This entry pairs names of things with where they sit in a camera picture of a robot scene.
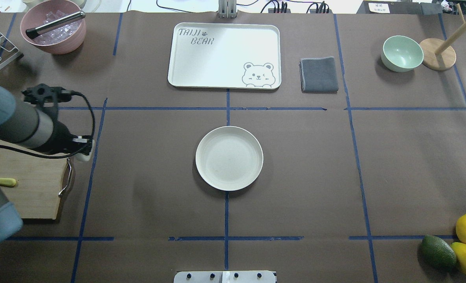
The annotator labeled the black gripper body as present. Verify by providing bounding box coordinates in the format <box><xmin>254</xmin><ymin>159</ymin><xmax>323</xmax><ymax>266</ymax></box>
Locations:
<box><xmin>44</xmin><ymin>121</ymin><xmax>78</xmax><ymax>155</ymax></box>

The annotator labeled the beige round plate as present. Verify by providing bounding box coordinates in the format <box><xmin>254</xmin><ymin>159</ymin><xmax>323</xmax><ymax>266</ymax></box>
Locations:
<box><xmin>195</xmin><ymin>126</ymin><xmax>264</xmax><ymax>191</ymax></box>

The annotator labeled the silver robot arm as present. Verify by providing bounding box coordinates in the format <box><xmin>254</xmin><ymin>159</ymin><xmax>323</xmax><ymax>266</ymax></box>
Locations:
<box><xmin>0</xmin><ymin>84</ymin><xmax>96</xmax><ymax>243</ymax></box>

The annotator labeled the white bear serving tray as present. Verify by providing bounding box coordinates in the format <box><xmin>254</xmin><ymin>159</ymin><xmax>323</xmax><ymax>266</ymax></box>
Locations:
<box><xmin>168</xmin><ymin>22</ymin><xmax>282</xmax><ymax>90</ymax></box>

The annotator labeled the wooden cutting board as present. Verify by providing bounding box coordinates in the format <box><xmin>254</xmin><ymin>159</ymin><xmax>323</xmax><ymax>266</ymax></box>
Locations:
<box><xmin>0</xmin><ymin>149</ymin><xmax>74</xmax><ymax>221</ymax></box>

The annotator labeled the pink bowl with ice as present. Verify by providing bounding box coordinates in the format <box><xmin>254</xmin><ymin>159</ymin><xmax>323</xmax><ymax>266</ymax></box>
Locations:
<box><xmin>20</xmin><ymin>0</ymin><xmax>87</xmax><ymax>54</ymax></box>

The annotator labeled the metal cup rack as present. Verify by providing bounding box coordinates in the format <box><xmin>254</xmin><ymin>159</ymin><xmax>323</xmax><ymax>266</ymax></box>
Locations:
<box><xmin>0</xmin><ymin>14</ymin><xmax>24</xmax><ymax>72</ymax></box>

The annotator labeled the folded grey cloth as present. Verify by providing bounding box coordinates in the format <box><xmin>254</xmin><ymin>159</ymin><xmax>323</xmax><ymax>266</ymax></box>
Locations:
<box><xmin>299</xmin><ymin>56</ymin><xmax>339</xmax><ymax>93</ymax></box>

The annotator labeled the black power strip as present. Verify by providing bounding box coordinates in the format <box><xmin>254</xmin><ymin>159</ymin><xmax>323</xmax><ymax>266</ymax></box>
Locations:
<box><xmin>261</xmin><ymin>0</ymin><xmax>332</xmax><ymax>14</ymax></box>

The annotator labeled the mint green bowl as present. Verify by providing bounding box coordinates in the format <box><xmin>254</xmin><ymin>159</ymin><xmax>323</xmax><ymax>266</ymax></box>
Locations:
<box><xmin>381</xmin><ymin>35</ymin><xmax>424</xmax><ymax>72</ymax></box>

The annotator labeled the wooden mug tree stand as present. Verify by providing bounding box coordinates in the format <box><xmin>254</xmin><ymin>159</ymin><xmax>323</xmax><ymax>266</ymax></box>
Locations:
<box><xmin>419</xmin><ymin>15</ymin><xmax>466</xmax><ymax>71</ymax></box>

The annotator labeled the green avocado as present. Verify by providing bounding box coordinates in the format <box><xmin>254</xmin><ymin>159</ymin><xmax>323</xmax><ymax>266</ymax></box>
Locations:
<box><xmin>420</xmin><ymin>235</ymin><xmax>457</xmax><ymax>272</ymax></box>

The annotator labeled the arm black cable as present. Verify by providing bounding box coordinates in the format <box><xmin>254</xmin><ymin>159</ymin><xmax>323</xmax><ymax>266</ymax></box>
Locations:
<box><xmin>0</xmin><ymin>90</ymin><xmax>96</xmax><ymax>160</ymax></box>

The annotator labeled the yellow-green knife handle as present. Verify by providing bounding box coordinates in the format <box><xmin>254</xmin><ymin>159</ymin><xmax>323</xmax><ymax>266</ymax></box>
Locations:
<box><xmin>0</xmin><ymin>178</ymin><xmax>18</xmax><ymax>187</ymax></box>

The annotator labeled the aluminium frame post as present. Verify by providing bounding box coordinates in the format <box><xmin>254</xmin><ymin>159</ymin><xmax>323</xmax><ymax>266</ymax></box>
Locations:
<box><xmin>218</xmin><ymin>0</ymin><xmax>238</xmax><ymax>18</ymax></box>

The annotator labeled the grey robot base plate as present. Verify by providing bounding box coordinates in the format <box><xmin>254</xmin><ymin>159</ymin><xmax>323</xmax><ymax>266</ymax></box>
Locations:
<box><xmin>173</xmin><ymin>270</ymin><xmax>277</xmax><ymax>283</ymax></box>

